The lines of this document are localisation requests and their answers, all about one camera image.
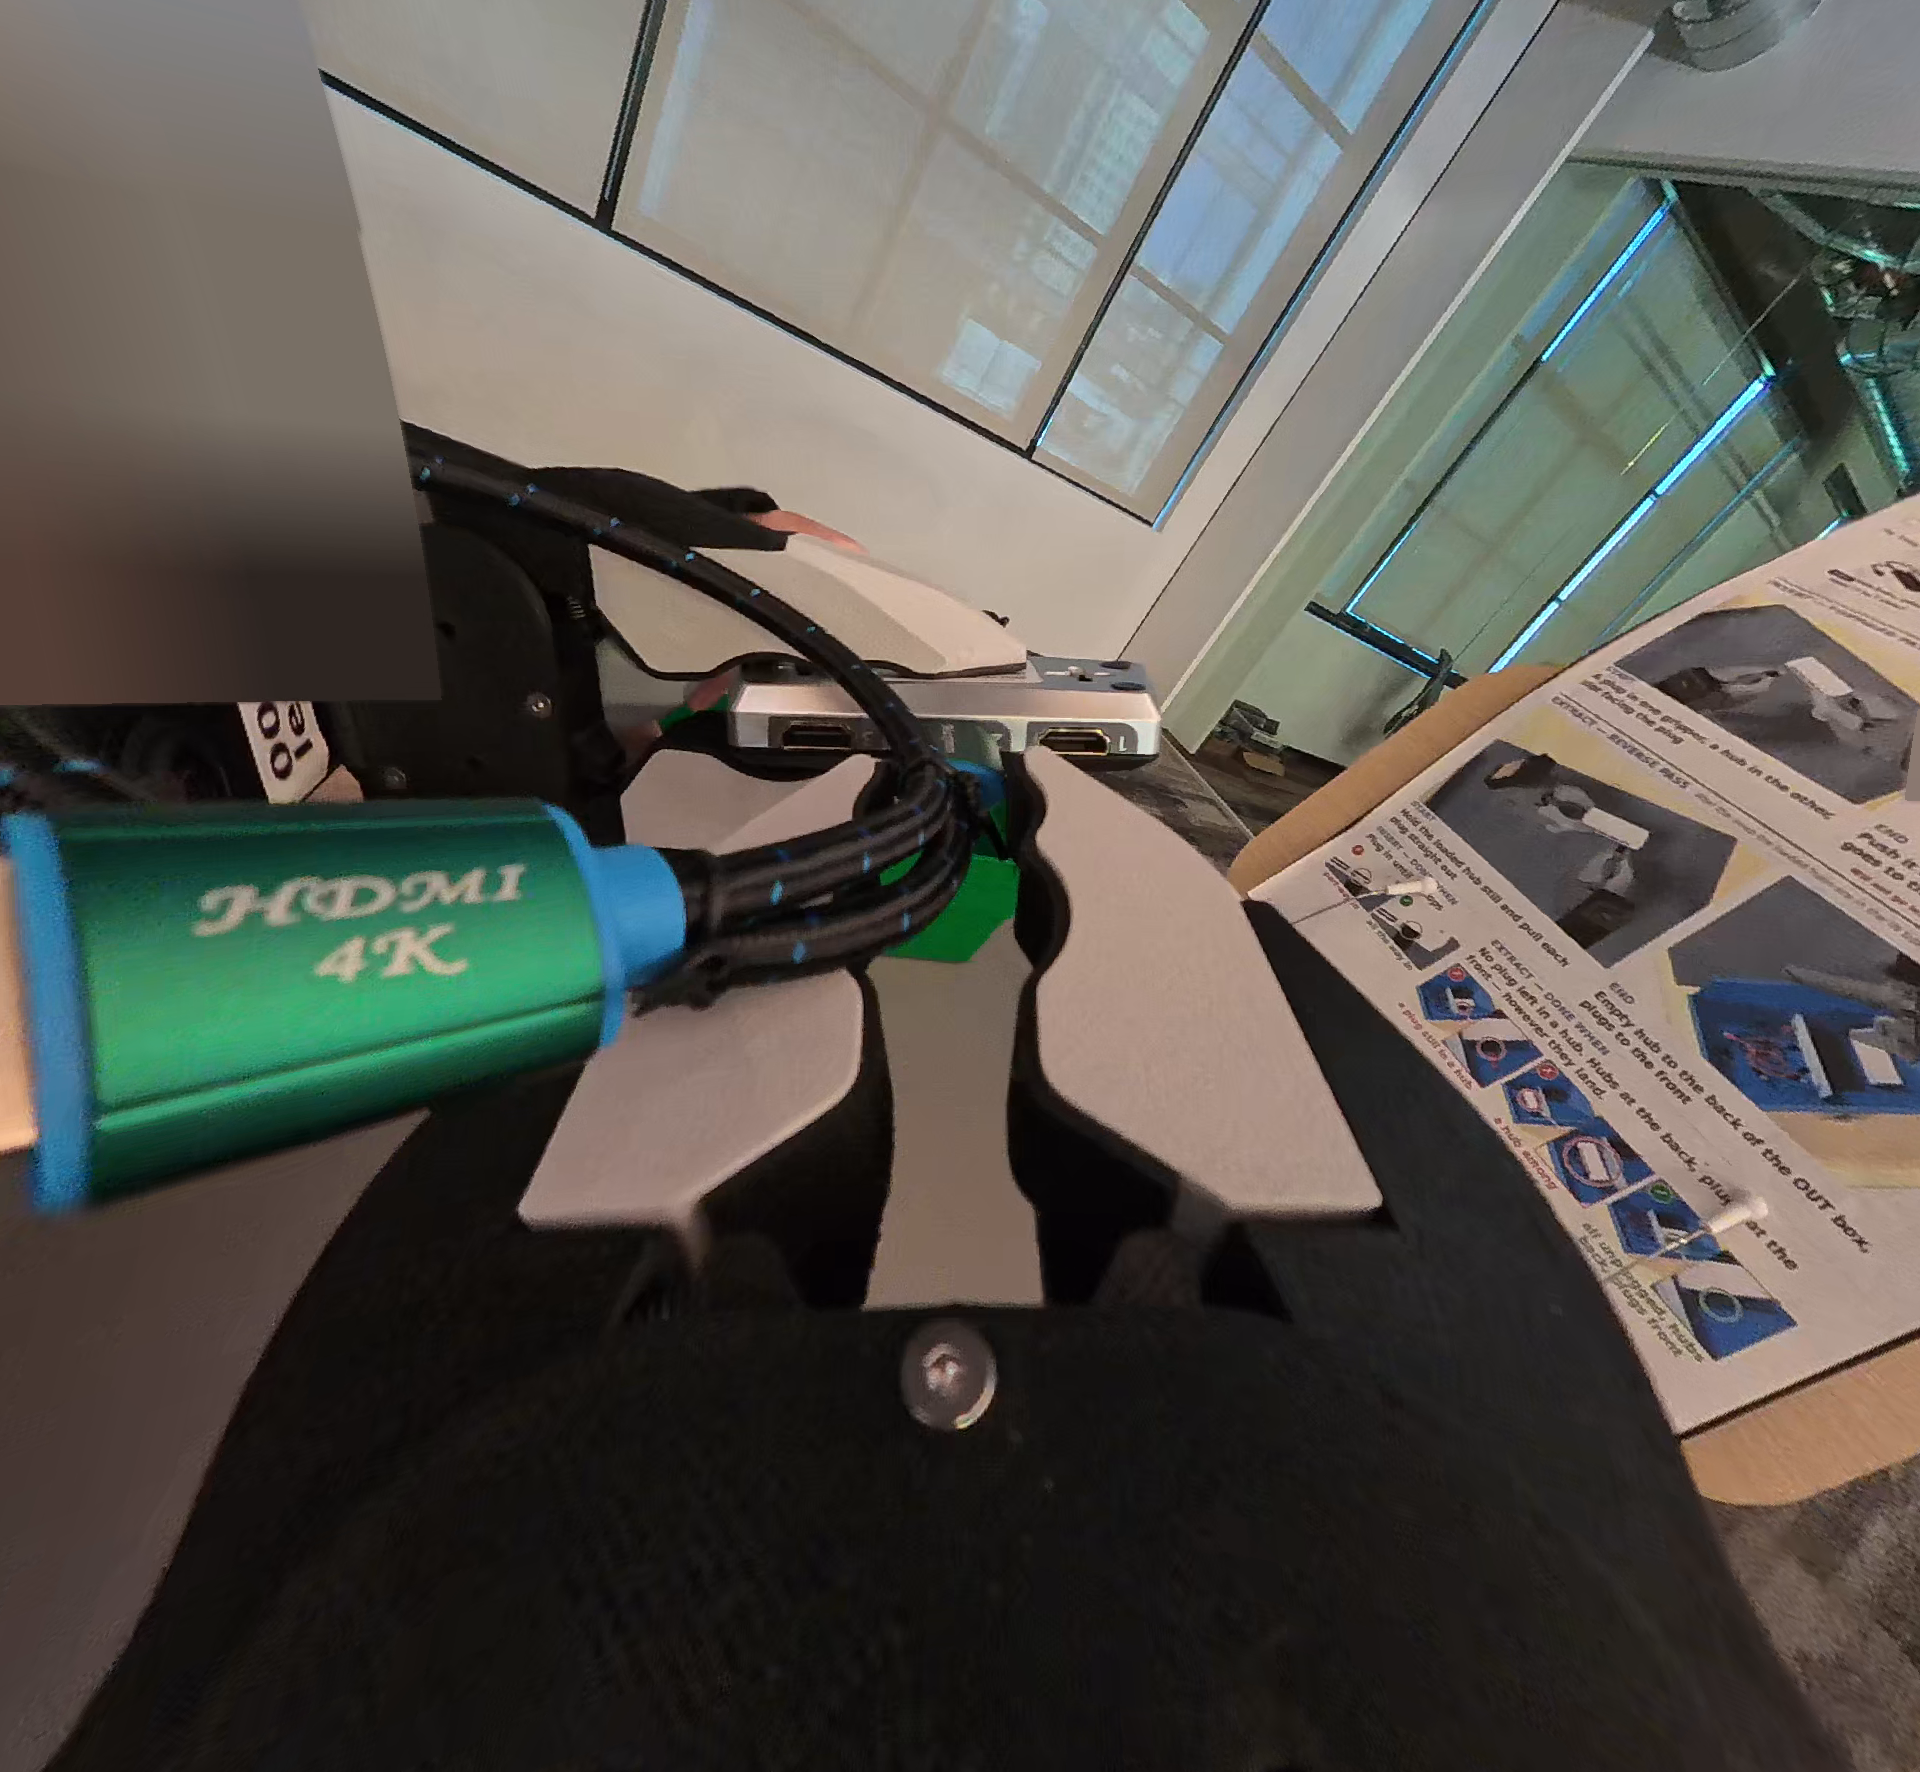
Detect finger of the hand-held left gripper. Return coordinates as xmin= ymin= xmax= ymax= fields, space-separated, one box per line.
xmin=788 ymin=535 xmax=1041 ymax=673

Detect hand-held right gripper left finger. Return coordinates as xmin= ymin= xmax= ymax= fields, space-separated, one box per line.
xmin=519 ymin=749 xmax=895 ymax=1233

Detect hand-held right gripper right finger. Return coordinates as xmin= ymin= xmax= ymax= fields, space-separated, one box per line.
xmin=1014 ymin=759 xmax=1392 ymax=1233

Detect silver port hub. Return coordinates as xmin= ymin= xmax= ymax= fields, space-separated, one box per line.
xmin=725 ymin=646 xmax=1164 ymax=765

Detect green plastic bin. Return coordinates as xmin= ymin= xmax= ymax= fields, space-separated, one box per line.
xmin=901 ymin=856 xmax=1024 ymax=968

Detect braided hdmi cable green plugs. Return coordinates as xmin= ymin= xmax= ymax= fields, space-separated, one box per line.
xmin=0 ymin=435 xmax=1024 ymax=1212

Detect person's left hand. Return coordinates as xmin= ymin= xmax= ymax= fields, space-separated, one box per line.
xmin=744 ymin=490 xmax=876 ymax=553

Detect printed instruction sheet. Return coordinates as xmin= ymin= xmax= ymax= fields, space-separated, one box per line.
xmin=1242 ymin=494 xmax=1920 ymax=1441

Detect instruction sheet on stand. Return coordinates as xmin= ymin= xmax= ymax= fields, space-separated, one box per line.
xmin=1227 ymin=657 xmax=1920 ymax=1512

